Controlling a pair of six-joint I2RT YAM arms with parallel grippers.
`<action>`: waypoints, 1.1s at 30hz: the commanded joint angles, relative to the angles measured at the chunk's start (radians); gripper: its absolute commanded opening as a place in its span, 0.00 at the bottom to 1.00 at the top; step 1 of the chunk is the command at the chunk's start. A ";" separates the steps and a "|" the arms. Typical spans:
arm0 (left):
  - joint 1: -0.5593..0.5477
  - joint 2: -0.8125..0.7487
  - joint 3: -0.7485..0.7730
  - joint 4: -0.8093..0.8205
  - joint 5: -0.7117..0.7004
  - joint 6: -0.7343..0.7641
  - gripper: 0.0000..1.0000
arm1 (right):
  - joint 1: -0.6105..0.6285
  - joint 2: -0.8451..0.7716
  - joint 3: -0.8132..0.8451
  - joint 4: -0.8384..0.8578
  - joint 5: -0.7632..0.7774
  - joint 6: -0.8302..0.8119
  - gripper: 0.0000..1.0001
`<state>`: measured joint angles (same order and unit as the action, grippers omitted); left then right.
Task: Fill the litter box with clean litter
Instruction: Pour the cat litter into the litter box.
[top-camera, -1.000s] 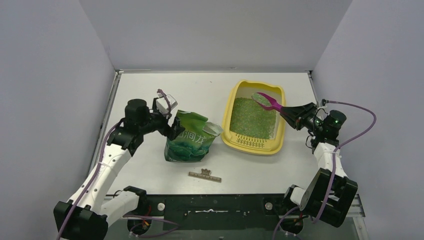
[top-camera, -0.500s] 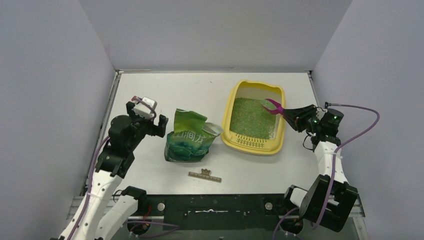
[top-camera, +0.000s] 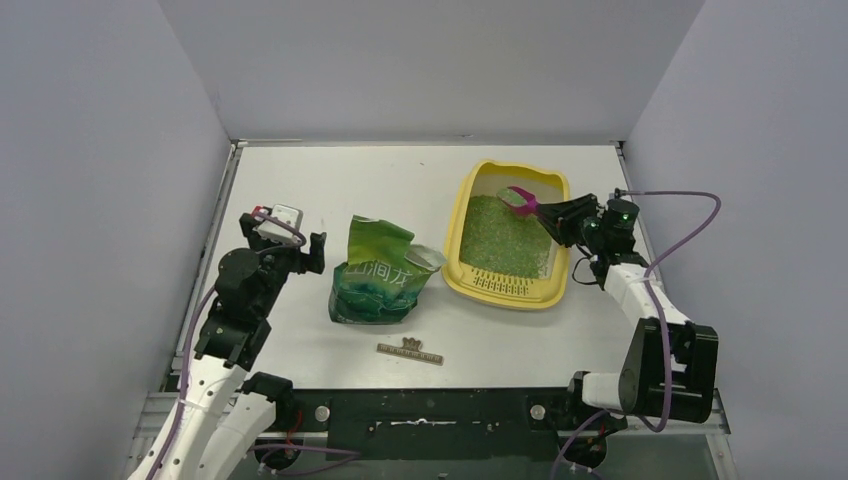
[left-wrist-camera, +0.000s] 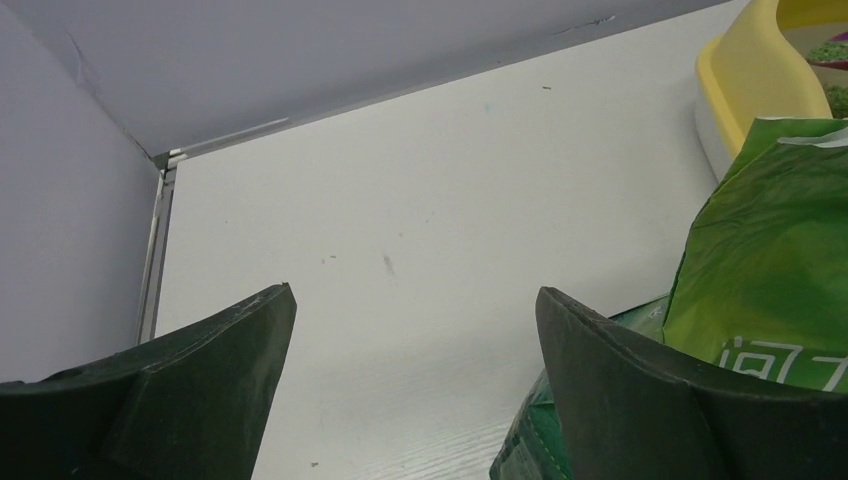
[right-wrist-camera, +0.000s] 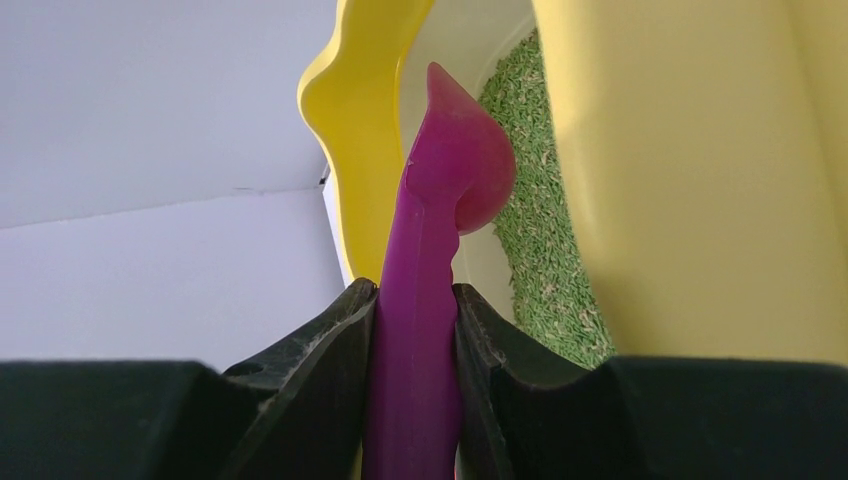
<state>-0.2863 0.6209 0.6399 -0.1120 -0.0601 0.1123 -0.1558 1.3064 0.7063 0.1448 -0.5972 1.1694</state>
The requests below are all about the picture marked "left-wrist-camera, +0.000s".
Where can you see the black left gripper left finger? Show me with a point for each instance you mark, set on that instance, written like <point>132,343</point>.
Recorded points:
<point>191,404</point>

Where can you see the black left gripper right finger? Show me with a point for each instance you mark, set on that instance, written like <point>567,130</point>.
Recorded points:
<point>632,408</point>

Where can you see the green cat litter bag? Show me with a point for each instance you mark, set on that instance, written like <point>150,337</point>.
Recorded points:
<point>761,288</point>

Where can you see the yellow litter box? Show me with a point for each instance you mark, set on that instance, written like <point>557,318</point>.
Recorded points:
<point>758,69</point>

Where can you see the magenta plastic scoop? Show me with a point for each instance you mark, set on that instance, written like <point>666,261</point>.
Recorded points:
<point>830,54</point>

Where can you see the green litter granules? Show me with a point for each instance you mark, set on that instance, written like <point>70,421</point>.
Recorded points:
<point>834,84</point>

